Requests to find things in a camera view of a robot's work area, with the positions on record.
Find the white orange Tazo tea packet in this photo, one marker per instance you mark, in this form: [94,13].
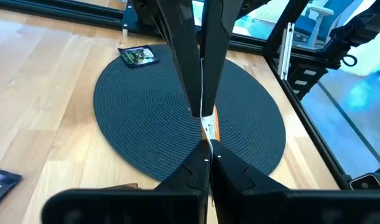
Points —
[211,127]

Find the wooden three-compartment tray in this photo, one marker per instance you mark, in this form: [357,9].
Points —
[124,186]

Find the purple tea packet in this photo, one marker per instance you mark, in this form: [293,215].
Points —
[138,56]
[3,186]

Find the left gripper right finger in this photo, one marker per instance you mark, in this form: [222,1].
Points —
[236,177]

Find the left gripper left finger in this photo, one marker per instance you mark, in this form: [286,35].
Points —
[192,174]

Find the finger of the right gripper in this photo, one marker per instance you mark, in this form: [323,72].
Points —
[217,37]
[185,46]

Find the silver frame bracket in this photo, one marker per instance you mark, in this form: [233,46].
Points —
[286,49]

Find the small black white-rimmed device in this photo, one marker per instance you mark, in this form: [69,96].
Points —
[364,183]

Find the white office chair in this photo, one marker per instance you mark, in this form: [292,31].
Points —
[320,11]

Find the round dark woven placemat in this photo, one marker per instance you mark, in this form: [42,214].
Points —
[146,118]

